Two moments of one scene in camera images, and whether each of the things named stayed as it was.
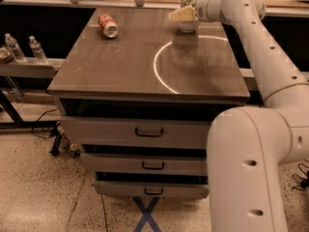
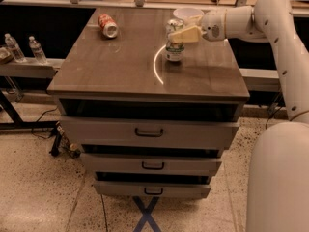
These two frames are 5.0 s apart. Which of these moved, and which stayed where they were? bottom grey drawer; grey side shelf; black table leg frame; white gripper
Moved: white gripper
Stayed: bottom grey drawer; grey side shelf; black table leg frame
